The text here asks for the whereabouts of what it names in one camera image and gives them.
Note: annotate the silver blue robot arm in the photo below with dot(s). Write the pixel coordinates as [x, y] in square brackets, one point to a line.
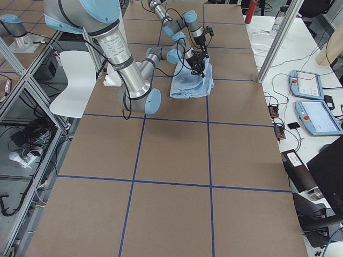
[188, 20]
[101, 21]

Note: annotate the white plastic chair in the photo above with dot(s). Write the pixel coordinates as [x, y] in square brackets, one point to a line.
[81, 76]

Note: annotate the black box with label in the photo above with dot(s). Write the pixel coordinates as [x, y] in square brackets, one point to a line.
[299, 176]

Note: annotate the light blue button shirt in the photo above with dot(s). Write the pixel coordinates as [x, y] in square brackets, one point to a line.
[185, 85]

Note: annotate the orange usb hub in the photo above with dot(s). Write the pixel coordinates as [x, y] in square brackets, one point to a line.
[273, 111]
[279, 130]

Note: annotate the white power strip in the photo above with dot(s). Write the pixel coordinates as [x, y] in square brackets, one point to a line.
[26, 161]

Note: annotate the aluminium frame post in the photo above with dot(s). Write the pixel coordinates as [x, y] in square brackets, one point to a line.
[279, 38]

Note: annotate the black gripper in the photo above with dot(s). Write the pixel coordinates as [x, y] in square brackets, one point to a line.
[201, 43]
[194, 60]

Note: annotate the upper blue teach pendant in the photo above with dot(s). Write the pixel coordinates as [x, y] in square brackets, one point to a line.
[306, 85]

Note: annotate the clear plastic bottle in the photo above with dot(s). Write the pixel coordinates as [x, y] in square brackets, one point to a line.
[278, 19]

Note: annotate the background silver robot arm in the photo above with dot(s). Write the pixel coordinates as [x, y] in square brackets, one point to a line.
[23, 41]

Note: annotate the small black phone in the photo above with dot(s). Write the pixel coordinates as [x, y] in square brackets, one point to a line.
[293, 126]

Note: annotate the lower blue teach pendant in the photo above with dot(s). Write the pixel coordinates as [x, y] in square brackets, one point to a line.
[317, 118]

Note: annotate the red water bottle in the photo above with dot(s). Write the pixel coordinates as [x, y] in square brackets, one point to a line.
[250, 12]

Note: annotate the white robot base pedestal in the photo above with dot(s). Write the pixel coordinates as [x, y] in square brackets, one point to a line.
[112, 79]

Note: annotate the blue teach pendant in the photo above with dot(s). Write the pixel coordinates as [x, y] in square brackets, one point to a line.
[306, 85]
[317, 118]

